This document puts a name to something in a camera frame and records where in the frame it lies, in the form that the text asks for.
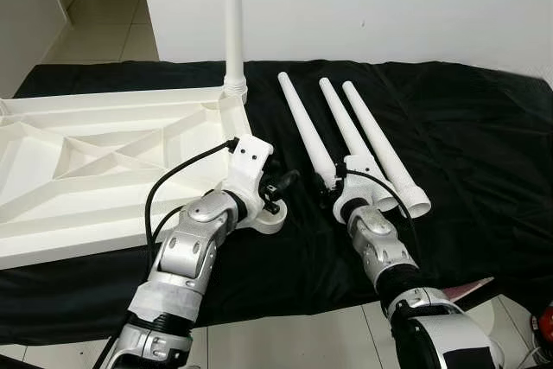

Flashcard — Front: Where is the black table cloth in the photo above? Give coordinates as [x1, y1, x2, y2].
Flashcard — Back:
[0, 60, 553, 346]

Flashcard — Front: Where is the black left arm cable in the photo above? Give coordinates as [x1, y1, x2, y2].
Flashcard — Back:
[143, 137, 238, 253]

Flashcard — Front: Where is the red black round device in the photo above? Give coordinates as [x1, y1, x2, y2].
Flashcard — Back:
[536, 304, 553, 344]

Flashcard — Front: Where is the white plastic table top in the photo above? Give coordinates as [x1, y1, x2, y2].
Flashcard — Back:
[0, 84, 288, 270]

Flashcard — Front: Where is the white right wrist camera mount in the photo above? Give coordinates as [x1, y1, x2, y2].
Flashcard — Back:
[335, 155, 400, 219]

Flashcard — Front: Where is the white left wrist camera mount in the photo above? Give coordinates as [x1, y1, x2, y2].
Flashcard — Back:
[223, 136, 276, 201]

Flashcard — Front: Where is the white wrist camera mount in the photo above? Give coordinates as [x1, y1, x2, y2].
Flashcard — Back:
[335, 155, 400, 219]
[223, 136, 276, 201]

